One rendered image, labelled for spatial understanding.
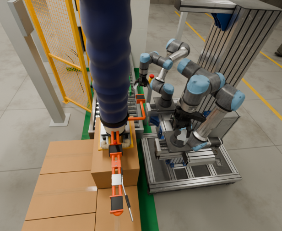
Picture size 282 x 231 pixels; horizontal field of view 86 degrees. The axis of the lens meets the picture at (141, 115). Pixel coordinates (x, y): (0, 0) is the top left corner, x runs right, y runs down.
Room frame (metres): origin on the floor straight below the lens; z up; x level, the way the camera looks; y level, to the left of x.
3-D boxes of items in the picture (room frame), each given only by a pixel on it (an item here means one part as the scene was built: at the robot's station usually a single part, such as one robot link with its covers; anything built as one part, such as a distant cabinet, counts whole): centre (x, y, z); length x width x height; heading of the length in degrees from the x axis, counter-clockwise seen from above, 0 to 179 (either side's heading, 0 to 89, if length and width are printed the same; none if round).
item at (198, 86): (0.51, -0.21, 1.82); 0.09 x 0.08 x 0.11; 129
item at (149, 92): (1.82, -0.09, 0.50); 0.07 x 0.07 x 1.00; 12
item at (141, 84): (1.12, 0.02, 1.43); 0.09 x 0.08 x 0.12; 13
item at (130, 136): (0.82, 0.12, 1.08); 0.34 x 0.10 x 0.05; 13
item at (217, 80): (0.59, -0.28, 1.82); 0.11 x 0.11 x 0.08; 39
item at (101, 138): (0.78, 0.30, 1.08); 0.34 x 0.10 x 0.05; 13
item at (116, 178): (0.34, 0.11, 1.18); 0.07 x 0.07 x 0.04; 13
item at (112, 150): (0.55, 0.16, 1.18); 0.10 x 0.08 x 0.06; 103
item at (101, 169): (0.79, 0.22, 0.74); 0.60 x 0.40 x 0.40; 12
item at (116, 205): (0.21, 0.08, 1.18); 0.08 x 0.07 x 0.05; 13
